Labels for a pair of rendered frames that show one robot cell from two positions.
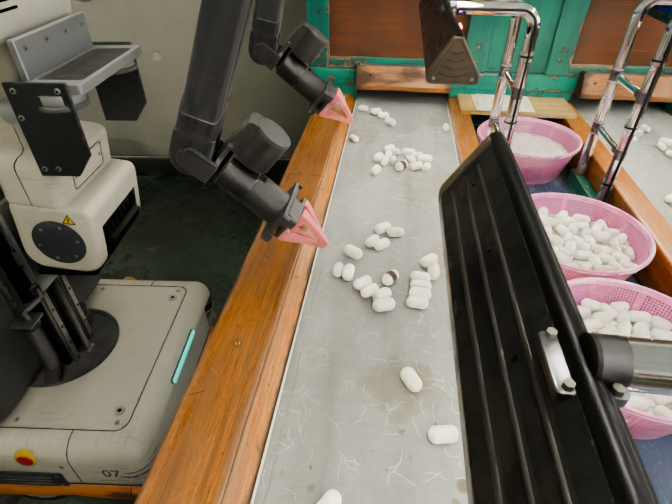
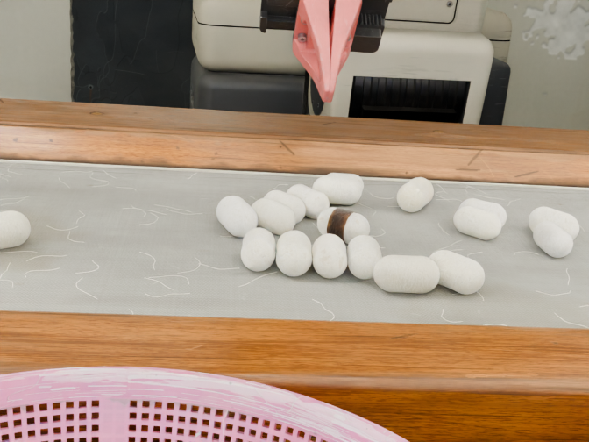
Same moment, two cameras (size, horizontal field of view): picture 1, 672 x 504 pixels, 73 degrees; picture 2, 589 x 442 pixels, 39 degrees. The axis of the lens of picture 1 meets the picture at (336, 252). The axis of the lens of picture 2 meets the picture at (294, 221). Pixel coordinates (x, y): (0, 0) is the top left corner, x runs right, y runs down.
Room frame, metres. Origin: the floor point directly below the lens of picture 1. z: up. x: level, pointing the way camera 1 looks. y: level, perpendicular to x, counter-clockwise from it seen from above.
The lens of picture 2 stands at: (0.45, -0.58, 0.93)
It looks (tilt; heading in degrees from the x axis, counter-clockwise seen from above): 20 degrees down; 77
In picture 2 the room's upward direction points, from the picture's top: 4 degrees clockwise
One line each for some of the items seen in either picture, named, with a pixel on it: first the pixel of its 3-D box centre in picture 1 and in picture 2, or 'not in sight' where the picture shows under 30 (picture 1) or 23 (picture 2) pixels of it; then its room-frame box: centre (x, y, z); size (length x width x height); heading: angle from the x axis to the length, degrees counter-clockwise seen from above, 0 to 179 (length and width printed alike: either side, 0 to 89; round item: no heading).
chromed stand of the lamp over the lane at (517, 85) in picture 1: (467, 107); not in sight; (1.00, -0.30, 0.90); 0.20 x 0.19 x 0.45; 173
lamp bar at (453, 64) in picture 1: (442, 18); not in sight; (1.02, -0.22, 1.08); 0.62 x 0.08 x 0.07; 173
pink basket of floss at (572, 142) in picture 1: (524, 151); not in sight; (1.15, -0.52, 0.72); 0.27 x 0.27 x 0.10
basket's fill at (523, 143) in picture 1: (523, 155); not in sight; (1.15, -0.52, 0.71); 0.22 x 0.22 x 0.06
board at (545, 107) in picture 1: (513, 105); not in sight; (1.37, -0.54, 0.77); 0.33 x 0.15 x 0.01; 83
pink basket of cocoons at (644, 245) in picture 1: (568, 247); not in sight; (0.71, -0.46, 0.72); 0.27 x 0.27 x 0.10
